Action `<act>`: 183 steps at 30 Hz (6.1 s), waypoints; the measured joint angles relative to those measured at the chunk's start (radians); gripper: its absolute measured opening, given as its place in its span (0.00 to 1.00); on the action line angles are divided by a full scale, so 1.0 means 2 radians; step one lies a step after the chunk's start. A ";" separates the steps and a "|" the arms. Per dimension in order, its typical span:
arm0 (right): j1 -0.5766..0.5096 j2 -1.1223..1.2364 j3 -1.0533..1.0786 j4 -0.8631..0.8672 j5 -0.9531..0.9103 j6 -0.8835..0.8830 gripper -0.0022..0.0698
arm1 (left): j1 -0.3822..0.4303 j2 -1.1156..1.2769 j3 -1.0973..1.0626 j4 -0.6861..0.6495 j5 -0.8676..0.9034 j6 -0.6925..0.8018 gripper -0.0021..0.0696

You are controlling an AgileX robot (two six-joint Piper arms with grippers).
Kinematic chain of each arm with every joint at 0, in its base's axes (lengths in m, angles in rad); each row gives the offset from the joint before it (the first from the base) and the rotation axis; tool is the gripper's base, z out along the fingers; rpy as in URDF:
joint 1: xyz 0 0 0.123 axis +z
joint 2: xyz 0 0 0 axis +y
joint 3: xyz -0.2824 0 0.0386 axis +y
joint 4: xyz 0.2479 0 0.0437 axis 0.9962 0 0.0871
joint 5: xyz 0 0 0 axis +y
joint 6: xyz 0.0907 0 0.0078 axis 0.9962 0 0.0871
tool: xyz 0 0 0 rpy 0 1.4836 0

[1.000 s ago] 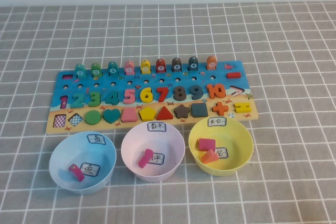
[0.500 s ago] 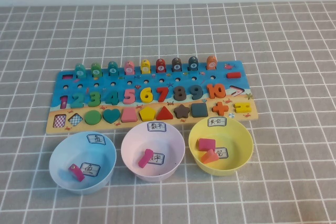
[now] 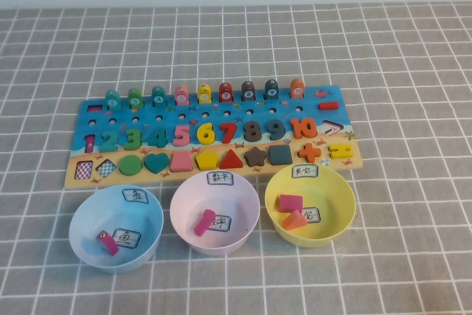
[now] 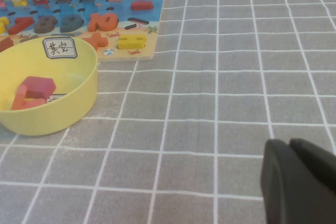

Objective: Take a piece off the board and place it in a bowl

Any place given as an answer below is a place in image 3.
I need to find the teal heart piece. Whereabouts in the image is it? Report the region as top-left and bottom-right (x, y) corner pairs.
(143, 152), (170, 175)

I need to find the grey checked tablecloth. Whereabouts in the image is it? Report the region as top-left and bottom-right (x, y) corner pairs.
(0, 0), (472, 315)

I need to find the teal fish piece four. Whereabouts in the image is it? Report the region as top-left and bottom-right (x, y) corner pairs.
(150, 85), (167, 106)

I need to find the teal number four piece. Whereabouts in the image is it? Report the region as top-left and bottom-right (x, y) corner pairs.
(147, 127), (169, 150)

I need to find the yellow pentagon piece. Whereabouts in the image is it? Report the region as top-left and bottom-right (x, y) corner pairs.
(195, 150), (221, 171)

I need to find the light blue plastic bowl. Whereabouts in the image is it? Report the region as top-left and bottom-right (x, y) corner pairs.
(69, 184), (164, 274)

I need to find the pink fish piece five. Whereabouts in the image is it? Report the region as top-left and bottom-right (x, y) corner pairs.
(173, 85), (190, 105)

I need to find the light pink plastic bowl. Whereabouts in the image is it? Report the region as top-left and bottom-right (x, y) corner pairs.
(169, 170), (261, 256)

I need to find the magenta fish piece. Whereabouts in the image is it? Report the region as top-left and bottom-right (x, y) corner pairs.
(95, 229), (120, 257)

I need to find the yellow equals sign piece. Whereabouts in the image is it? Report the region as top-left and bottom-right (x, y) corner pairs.
(329, 143), (354, 160)

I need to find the orange plus sign piece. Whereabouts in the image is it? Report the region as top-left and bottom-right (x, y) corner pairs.
(297, 142), (322, 163)

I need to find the red triangle piece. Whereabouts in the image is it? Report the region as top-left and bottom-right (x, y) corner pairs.
(219, 148), (245, 170)

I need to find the wooden sea puzzle board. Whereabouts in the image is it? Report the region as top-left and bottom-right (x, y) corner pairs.
(63, 84), (364, 189)

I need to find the dark grey square piece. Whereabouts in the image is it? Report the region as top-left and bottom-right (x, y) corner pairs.
(268, 144), (294, 166)

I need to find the pink trapezoid piece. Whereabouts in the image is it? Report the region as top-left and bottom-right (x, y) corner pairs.
(170, 151), (195, 173)

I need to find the yellow plastic bowl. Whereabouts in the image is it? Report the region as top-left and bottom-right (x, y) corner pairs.
(264, 165), (357, 249)

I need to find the pink rectangle piece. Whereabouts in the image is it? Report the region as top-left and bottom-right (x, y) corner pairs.
(277, 194), (304, 214)

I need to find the green number three piece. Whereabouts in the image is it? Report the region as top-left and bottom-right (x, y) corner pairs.
(123, 128), (144, 151)

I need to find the brown star piece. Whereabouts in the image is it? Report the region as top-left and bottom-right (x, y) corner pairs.
(243, 145), (268, 167)

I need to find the orange fish piece ten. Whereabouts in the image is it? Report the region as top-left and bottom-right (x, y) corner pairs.
(289, 77), (306, 100)

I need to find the green circle piece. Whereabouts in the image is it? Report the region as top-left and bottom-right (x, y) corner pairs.
(118, 154), (144, 177)

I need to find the green fish piece three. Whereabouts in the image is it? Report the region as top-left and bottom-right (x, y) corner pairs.
(127, 87), (143, 108)

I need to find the red number seven piece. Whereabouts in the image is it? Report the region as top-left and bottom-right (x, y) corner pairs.
(220, 122), (239, 145)

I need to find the pink number five piece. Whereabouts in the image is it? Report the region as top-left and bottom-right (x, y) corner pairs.
(173, 124), (192, 148)

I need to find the magenta number one piece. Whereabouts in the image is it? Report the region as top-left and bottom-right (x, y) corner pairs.
(194, 210), (215, 238)

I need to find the brown fish piece eight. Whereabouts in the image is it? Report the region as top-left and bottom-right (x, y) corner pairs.
(240, 80), (257, 102)

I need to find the teal number two piece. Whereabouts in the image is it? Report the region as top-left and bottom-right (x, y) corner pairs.
(99, 128), (119, 153)

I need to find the red fish piece seven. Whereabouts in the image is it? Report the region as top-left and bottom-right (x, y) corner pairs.
(218, 82), (235, 103)

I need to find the yellow fish piece six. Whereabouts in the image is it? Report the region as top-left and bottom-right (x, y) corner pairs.
(196, 83), (212, 105)

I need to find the orange number ten piece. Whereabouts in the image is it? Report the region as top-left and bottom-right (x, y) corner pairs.
(290, 117), (319, 139)

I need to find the dark grey number nine piece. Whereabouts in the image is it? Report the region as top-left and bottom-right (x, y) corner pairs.
(265, 119), (287, 142)

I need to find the teal fish piece two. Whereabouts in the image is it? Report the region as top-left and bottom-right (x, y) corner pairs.
(104, 89), (119, 110)

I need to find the dark grey fish piece nine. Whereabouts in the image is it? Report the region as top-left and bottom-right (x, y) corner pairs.
(263, 78), (280, 101)

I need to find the yellow number six piece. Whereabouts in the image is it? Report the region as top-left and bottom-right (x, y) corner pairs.
(196, 122), (216, 145)

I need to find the orange rhombus piece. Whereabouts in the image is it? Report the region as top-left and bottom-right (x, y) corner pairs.
(282, 210), (308, 231)

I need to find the brown number eight piece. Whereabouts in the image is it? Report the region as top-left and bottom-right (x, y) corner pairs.
(243, 120), (263, 143)

